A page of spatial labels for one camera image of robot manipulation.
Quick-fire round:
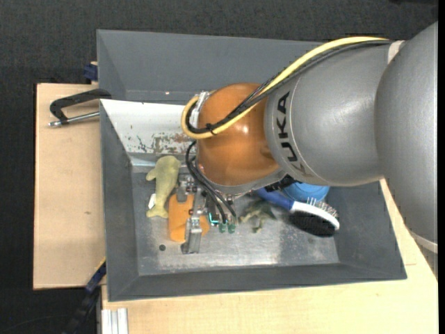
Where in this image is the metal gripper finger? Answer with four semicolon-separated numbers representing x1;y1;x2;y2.
181;217;204;255

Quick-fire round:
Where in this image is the orange soft block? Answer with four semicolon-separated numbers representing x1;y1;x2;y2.
168;193;211;245

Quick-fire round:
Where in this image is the yellow-green plush dolphin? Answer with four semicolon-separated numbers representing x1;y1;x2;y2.
145;155;183;219

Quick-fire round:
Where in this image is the grey metal bin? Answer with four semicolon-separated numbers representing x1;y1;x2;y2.
96;29;408;303

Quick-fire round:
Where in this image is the green toy animal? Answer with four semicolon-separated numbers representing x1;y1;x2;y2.
239;200;276;234

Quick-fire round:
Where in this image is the blue cup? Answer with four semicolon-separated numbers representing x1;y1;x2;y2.
282;181;331;204

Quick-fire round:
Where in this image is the blue and white brush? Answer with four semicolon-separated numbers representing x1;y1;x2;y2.
253;187;341;238

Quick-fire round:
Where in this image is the pale brown flat board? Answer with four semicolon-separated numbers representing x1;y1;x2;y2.
33;83;107;290

